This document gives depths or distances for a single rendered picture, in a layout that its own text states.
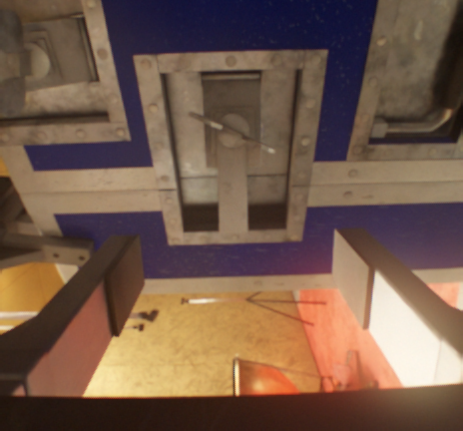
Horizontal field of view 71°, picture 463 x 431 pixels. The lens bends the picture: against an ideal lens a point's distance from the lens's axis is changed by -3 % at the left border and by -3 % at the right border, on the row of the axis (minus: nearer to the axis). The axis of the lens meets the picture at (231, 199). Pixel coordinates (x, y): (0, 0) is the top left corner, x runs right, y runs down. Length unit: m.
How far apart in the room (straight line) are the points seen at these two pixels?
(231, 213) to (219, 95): 0.09
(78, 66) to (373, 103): 0.21
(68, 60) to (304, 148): 0.18
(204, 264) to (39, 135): 0.19
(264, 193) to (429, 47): 0.17
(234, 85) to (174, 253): 0.17
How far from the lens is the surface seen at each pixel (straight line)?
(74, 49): 0.26
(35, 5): 0.27
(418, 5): 0.28
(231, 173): 0.25
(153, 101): 0.25
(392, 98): 0.29
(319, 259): 0.35
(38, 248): 0.35
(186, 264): 0.35
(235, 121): 0.24
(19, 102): 0.25
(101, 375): 3.72
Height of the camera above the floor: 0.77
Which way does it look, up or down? level
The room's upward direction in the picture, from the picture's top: 92 degrees counter-clockwise
